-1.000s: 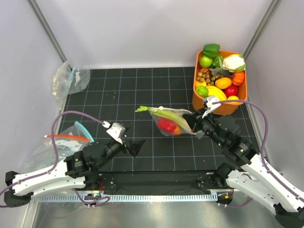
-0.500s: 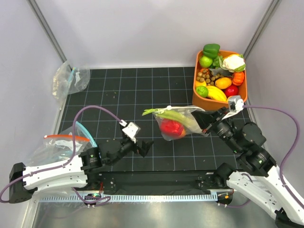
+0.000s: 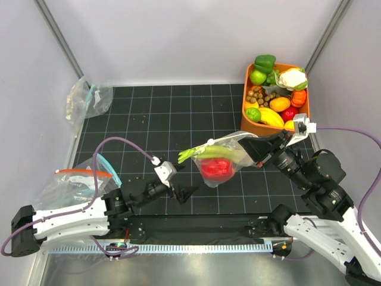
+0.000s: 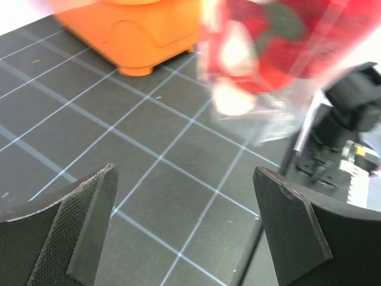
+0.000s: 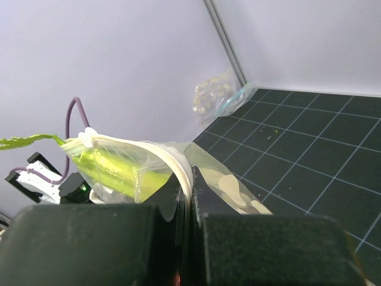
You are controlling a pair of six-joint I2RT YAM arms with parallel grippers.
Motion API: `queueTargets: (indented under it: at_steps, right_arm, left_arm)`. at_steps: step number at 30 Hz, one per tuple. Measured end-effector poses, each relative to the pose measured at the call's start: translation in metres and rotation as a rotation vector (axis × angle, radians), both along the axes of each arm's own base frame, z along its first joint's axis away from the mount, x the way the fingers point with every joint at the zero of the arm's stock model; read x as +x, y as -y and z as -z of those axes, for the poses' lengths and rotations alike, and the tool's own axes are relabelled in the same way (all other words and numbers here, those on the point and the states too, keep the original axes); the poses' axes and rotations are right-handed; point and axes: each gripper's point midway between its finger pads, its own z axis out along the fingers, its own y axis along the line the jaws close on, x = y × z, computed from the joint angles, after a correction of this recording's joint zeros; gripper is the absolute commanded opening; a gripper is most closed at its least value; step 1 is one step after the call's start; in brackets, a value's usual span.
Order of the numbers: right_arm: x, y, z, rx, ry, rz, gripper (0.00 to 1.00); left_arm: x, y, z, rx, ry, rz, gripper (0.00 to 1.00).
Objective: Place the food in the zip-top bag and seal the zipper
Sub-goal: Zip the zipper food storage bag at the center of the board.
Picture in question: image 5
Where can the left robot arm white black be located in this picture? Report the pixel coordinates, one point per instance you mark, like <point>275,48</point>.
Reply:
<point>43,183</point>

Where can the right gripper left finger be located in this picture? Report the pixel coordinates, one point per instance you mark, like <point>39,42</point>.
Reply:
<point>97,244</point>

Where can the green celery stalk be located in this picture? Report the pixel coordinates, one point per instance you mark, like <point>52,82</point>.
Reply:
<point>101,165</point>

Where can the clear bag blue zipper back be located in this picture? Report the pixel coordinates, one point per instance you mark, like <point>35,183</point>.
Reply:
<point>221,96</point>

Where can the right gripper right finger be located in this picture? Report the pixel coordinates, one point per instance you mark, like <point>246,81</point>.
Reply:
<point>228,248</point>

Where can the clear polka dot zip bag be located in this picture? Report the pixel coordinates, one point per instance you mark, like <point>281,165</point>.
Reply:
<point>177,159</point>

